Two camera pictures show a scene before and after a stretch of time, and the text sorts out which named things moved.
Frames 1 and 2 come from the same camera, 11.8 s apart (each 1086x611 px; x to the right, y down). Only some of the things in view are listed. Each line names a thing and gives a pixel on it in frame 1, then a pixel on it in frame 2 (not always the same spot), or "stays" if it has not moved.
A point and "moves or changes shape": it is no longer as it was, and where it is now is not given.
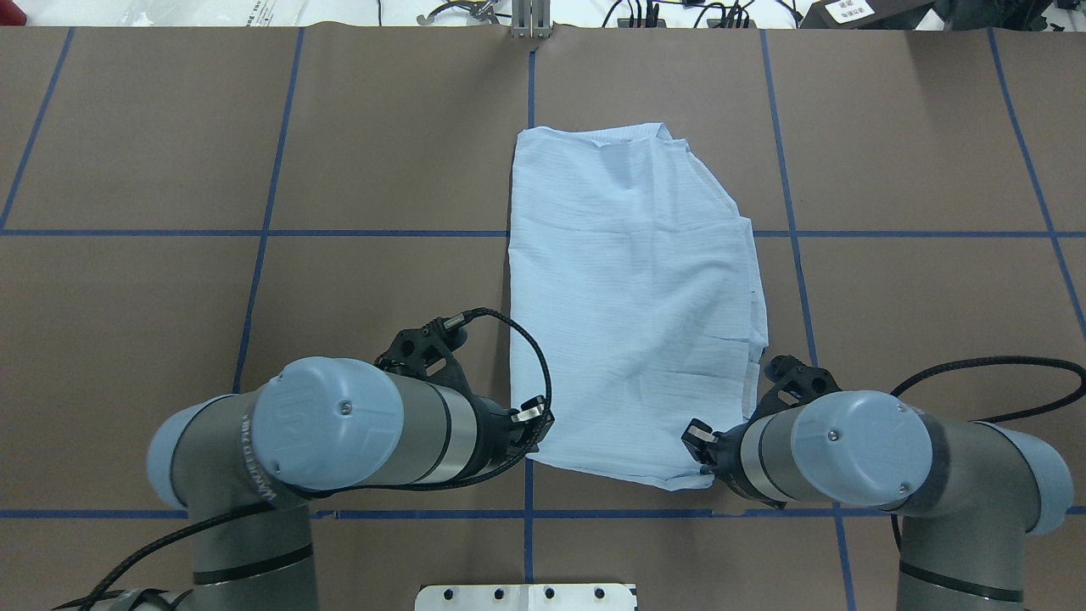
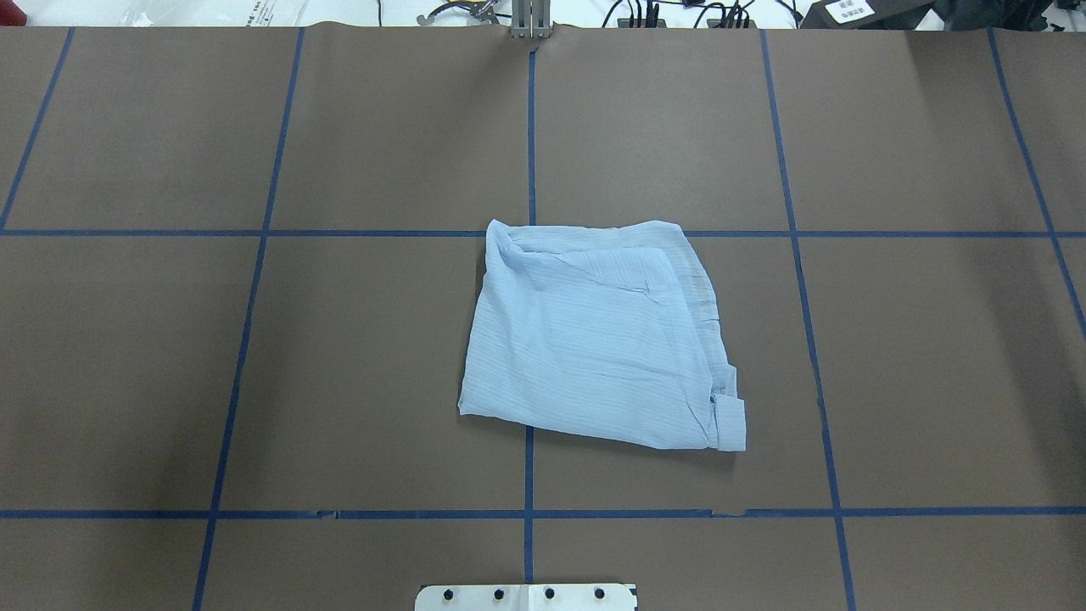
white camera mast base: [529, 596] stays
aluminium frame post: [531, 19] stays
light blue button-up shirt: [636, 296] moves or changes shape
